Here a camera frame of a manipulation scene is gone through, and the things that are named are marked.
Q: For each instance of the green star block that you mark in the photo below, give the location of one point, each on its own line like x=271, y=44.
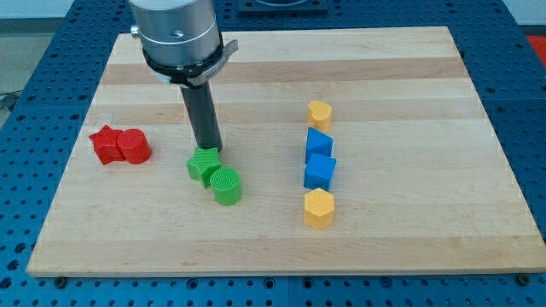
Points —
x=203, y=164

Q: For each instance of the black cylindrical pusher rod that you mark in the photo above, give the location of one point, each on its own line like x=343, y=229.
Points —
x=202, y=116

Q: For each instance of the red star block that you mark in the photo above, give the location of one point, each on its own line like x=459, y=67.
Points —
x=105, y=145

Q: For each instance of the blue triangle block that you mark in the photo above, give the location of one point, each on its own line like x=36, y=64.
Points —
x=317, y=143

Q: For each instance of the blue cube block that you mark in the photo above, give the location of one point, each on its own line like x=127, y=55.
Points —
x=319, y=172

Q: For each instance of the green cylinder block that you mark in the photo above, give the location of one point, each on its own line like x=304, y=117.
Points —
x=226, y=186

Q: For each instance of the yellow heart block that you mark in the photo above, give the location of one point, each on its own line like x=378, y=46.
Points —
x=319, y=115

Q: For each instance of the yellow hexagon block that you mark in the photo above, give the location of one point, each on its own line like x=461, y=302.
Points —
x=318, y=208

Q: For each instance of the red cylinder block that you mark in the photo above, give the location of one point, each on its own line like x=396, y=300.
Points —
x=134, y=146

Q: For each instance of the black mounting plate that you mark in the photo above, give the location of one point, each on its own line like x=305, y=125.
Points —
x=281, y=6

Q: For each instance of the wooden board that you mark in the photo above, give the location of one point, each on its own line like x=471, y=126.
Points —
x=421, y=185

